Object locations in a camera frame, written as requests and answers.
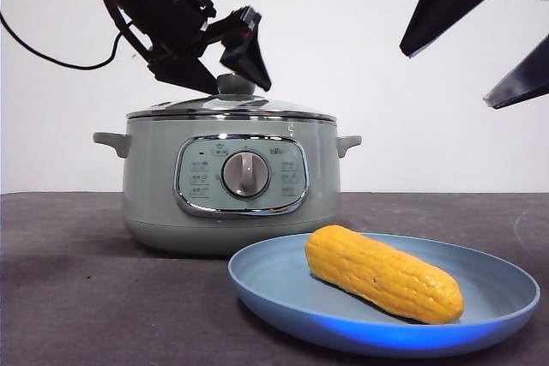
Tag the yellow corn cob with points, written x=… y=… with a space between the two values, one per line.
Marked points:
x=381 y=276

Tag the green electric steamer pot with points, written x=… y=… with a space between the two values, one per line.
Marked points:
x=154 y=194

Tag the glass lid with green knob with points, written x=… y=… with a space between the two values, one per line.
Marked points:
x=240 y=104

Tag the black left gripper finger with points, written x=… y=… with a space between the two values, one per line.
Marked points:
x=249 y=61
x=184 y=72

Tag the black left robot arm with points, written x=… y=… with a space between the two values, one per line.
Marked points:
x=146 y=1

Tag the blue round plate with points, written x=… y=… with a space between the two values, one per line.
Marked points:
x=274 y=280

